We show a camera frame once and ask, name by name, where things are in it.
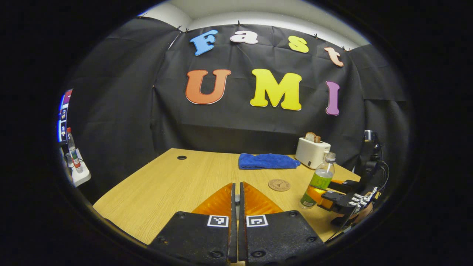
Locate blue towel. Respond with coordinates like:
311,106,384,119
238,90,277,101
238,153,301,170

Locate computer monitor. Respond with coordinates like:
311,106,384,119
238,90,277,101
57,89,74,143

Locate red cap plastic bottle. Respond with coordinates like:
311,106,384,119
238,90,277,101
67,127,84,174

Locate white side table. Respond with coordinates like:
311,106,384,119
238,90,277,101
66,148,92,187

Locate green label water bottle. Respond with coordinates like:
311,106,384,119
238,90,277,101
300,152,336,210

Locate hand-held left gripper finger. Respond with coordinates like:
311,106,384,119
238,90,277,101
148,183,238,265
238,181,326,265

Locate round wooden coaster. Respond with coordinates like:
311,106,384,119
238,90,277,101
268,179,291,192

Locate white toaster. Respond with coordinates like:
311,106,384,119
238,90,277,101
295,137,331,170

